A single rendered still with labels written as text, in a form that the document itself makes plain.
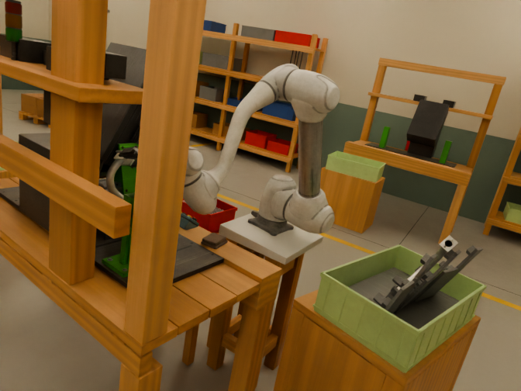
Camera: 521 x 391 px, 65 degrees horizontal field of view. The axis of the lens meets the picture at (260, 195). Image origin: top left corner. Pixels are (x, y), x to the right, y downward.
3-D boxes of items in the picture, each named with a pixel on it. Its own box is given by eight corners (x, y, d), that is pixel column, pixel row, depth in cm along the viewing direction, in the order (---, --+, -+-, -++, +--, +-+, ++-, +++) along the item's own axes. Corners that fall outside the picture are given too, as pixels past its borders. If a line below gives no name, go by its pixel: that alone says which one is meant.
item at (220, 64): (288, 173, 682) (315, 33, 614) (155, 131, 816) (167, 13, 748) (301, 168, 728) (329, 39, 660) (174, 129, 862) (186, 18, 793)
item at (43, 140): (60, 203, 191) (62, 132, 181) (97, 226, 175) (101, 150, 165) (18, 210, 177) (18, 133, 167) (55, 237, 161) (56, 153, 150)
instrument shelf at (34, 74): (20, 63, 176) (20, 53, 175) (154, 105, 128) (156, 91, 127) (-50, 56, 156) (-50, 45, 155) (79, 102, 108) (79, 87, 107)
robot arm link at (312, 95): (302, 211, 211) (339, 229, 198) (282, 226, 201) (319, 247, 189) (305, 62, 165) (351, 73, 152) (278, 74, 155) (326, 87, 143)
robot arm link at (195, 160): (150, 157, 141) (168, 186, 148) (181, 157, 132) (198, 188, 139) (170, 139, 147) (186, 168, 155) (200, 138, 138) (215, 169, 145)
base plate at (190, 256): (78, 181, 228) (78, 178, 227) (223, 262, 169) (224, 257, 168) (-6, 192, 195) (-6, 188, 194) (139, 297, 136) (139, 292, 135)
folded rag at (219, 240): (212, 237, 186) (213, 230, 185) (227, 243, 182) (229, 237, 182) (200, 243, 177) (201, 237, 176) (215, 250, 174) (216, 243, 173)
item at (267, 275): (81, 189, 254) (83, 166, 249) (276, 299, 173) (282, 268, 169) (60, 192, 242) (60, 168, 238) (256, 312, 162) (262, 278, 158)
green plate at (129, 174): (135, 189, 183) (131, 142, 180) (146, 190, 178) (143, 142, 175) (112, 193, 174) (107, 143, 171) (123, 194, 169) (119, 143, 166)
